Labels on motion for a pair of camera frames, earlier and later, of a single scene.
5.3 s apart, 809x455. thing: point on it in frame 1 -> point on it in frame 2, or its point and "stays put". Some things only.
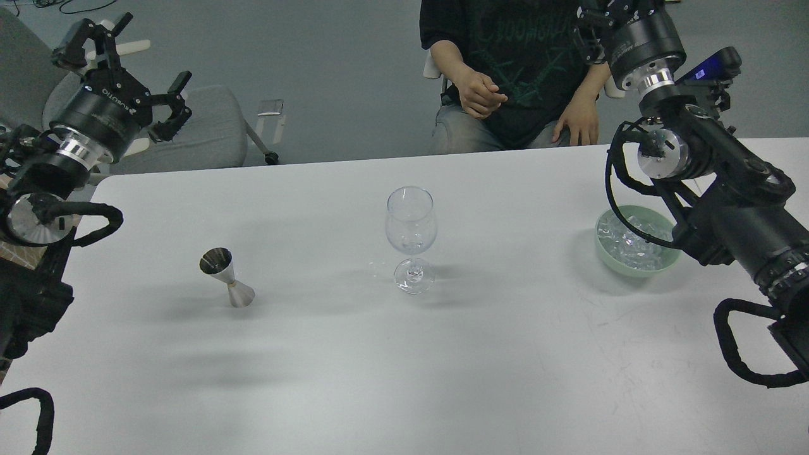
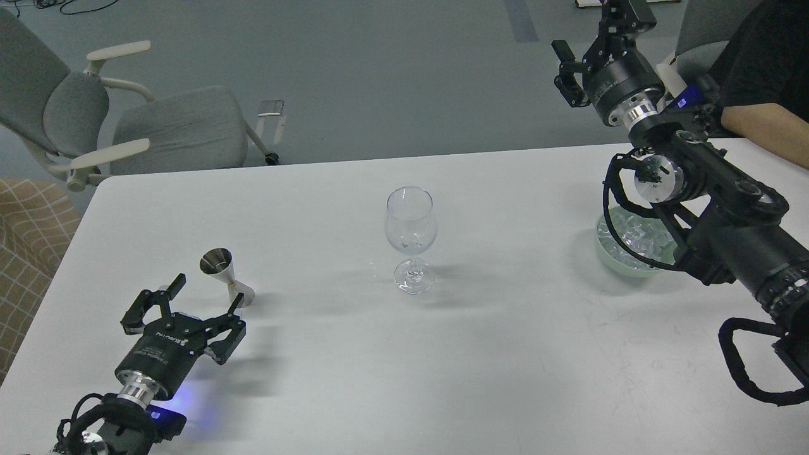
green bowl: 633,254 stays put
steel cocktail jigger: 218,261 stays put
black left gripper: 102,122 -> 170,347
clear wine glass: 411,227 stays put
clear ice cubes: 631,249 stays put
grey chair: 430,70 -> 707,27
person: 512,64 -> 761,81
